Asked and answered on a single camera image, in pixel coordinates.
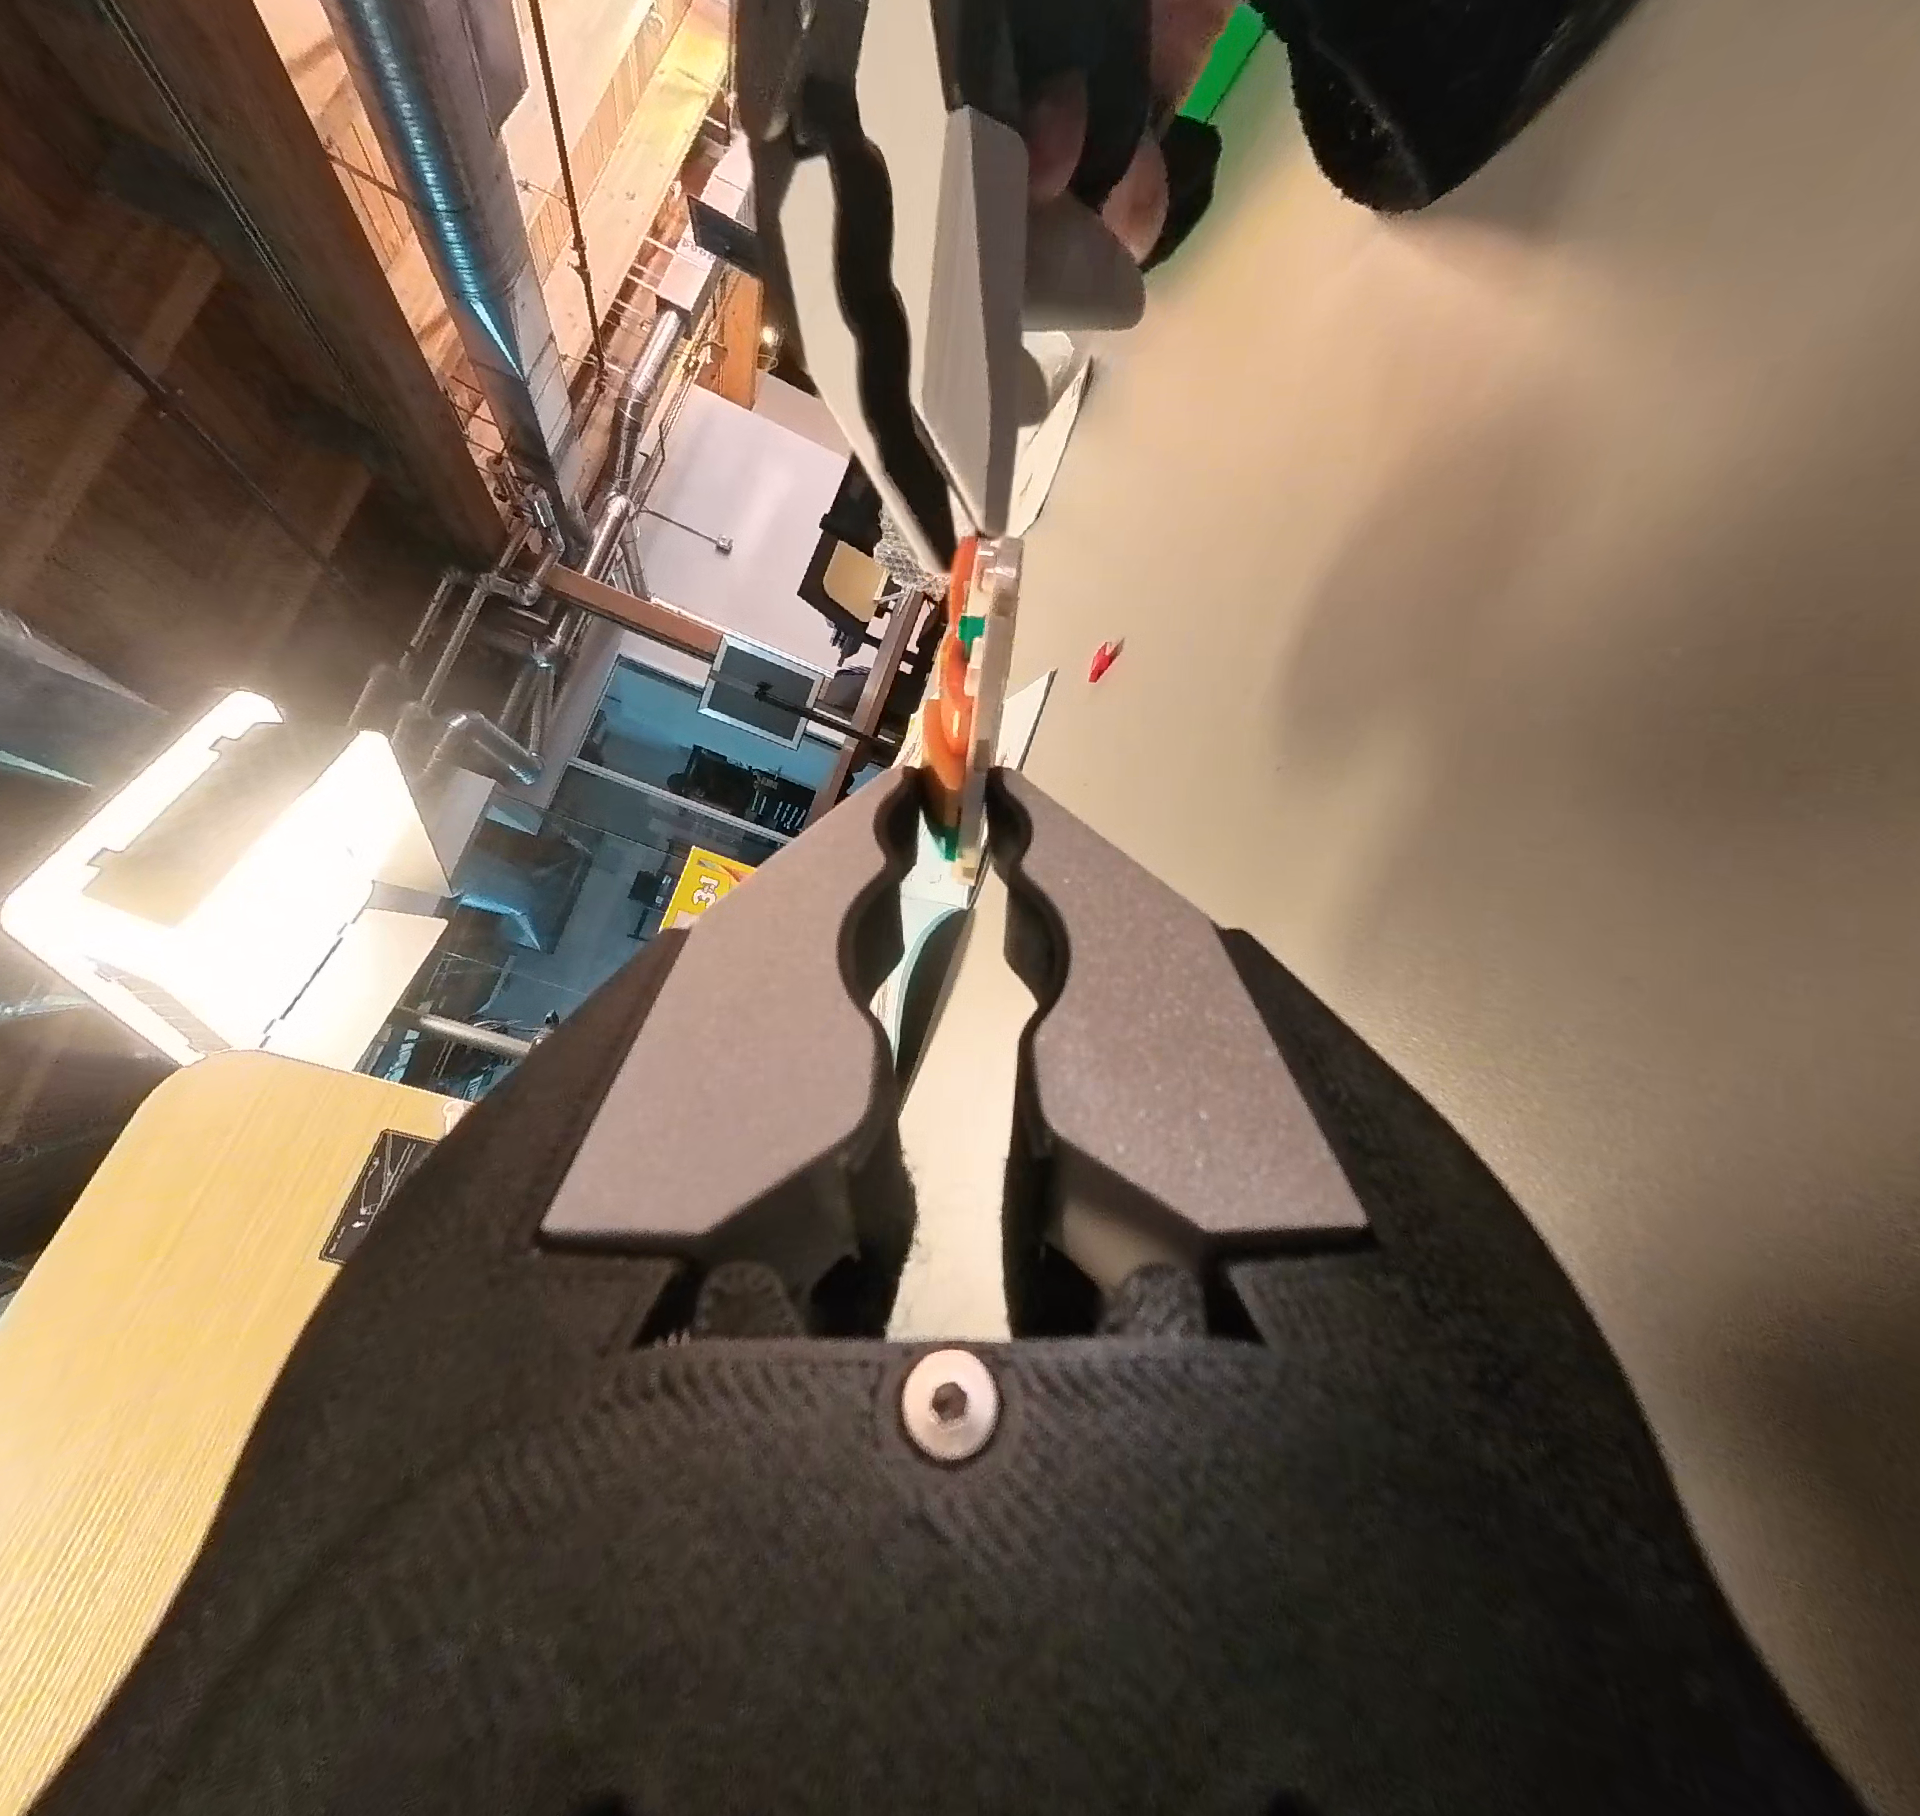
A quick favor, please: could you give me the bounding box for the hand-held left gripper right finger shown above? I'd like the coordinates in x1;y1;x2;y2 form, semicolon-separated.
997;771;1371;1335

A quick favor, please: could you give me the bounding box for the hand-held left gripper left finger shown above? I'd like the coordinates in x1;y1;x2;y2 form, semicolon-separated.
541;771;926;1335

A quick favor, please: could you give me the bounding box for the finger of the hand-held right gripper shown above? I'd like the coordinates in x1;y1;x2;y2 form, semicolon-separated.
769;0;978;573
914;107;1054;532

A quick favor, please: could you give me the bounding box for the round multicolour lego build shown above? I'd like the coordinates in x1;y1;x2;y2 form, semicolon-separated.
921;532;1029;880

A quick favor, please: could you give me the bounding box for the person's right forearm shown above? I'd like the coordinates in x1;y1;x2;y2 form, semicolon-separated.
1242;0;1680;218

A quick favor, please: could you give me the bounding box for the lego set box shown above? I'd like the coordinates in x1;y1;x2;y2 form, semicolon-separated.
654;842;761;932

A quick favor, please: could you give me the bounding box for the black chair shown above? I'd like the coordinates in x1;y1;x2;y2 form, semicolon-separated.
816;477;931;621

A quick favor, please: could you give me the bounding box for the open instruction booklet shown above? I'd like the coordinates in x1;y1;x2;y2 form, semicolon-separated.
882;670;1059;1088

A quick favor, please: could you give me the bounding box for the green plastic bin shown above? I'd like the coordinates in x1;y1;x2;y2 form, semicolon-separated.
1152;0;1275;263

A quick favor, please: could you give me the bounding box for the bright light panel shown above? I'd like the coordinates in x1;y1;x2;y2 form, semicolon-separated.
0;689;449;1074

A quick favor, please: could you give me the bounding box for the wooden board on white stand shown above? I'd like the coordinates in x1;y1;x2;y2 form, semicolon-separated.
0;1049;465;1806

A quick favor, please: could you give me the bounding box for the wall monitor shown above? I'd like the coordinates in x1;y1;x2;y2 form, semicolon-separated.
697;641;828;743

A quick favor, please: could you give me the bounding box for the silver ventilation duct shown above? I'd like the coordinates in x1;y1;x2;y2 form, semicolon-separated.
294;0;604;525

